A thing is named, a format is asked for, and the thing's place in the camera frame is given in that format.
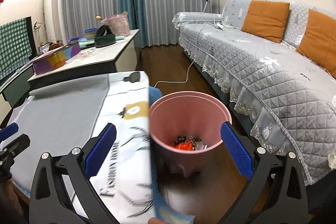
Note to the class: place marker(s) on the stacked coloured bowls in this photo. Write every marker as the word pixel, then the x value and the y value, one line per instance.
pixel 90 33

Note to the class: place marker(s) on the dark green basket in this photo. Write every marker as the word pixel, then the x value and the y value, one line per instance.
pixel 104 37

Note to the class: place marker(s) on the orange cushion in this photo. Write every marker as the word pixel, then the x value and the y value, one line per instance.
pixel 267 19
pixel 318 42

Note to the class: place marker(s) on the white air conditioner tower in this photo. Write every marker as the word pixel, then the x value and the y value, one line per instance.
pixel 54 21

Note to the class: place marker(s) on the pink plastic trash bin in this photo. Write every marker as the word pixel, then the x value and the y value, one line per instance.
pixel 186 114

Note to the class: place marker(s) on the black snack wrapper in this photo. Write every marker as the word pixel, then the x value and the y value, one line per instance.
pixel 181 139

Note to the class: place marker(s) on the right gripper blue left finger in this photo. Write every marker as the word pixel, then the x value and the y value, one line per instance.
pixel 96 150

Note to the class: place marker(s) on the green checkered cloth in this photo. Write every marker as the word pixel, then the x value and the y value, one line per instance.
pixel 15 46

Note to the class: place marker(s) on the grey quilted sofa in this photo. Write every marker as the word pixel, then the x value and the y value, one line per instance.
pixel 289 99

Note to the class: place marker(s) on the orange cushion far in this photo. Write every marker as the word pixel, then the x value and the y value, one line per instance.
pixel 318 42

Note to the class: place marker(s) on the colourful gift box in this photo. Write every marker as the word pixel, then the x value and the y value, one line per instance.
pixel 55 59

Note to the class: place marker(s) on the white printed tablecloth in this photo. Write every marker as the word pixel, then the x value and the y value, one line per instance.
pixel 124 182

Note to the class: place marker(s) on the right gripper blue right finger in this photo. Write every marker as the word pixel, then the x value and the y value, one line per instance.
pixel 239 154

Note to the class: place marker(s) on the white side table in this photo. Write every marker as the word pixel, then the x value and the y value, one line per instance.
pixel 122 56

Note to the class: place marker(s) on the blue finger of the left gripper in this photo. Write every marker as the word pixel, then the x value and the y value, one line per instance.
pixel 8 131

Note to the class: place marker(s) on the grey table mat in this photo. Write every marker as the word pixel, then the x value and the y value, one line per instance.
pixel 56 118

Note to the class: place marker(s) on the orange cushion near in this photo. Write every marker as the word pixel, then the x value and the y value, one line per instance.
pixel 267 19

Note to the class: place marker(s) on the pink lace basket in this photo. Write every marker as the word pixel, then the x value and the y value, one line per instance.
pixel 118 24

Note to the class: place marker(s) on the dark floral cloth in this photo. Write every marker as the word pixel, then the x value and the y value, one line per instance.
pixel 195 141

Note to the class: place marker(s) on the clear plastic straws packet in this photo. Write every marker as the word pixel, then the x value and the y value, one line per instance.
pixel 201 146

